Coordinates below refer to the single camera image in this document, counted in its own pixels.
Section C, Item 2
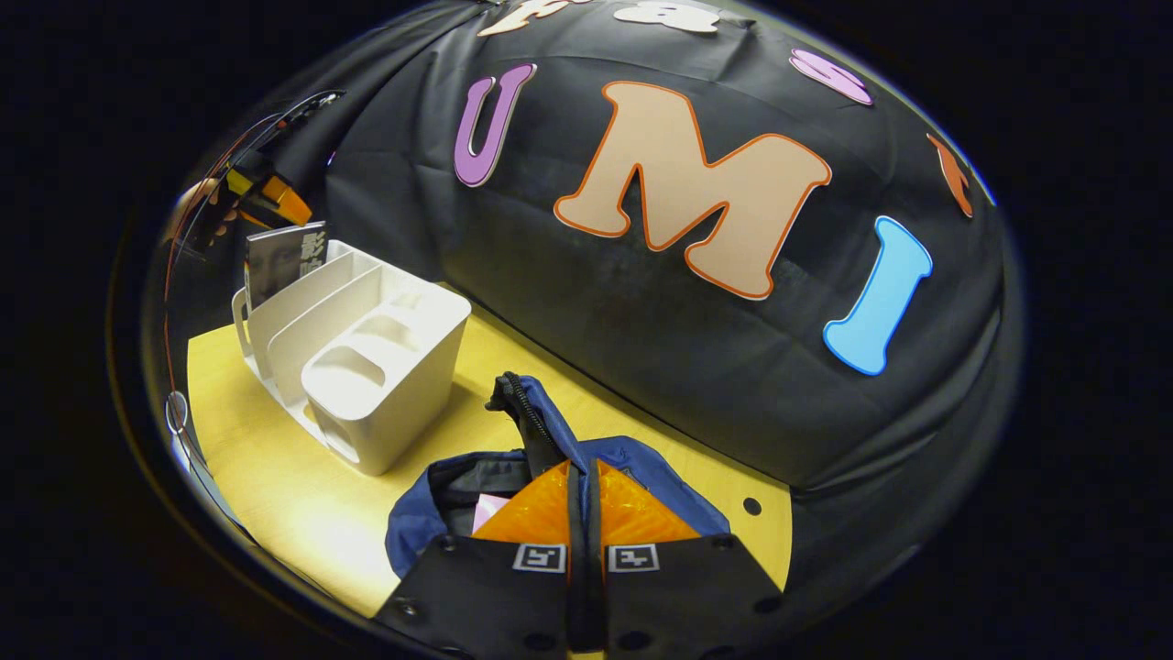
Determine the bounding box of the black backdrop cloth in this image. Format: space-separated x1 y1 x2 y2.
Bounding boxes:
266 0 1024 589

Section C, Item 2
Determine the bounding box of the white plastic bookshelf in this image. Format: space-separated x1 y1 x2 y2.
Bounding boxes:
231 240 474 478

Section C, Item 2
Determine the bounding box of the blue schoolbag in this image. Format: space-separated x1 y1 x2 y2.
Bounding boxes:
385 371 732 581

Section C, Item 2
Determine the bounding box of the dark grey book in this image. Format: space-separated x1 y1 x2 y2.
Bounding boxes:
244 221 329 312

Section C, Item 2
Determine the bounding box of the pink book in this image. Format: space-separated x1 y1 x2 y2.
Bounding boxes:
471 493 511 535

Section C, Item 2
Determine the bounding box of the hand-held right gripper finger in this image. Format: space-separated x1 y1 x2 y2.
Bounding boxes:
374 461 588 655
587 461 789 655

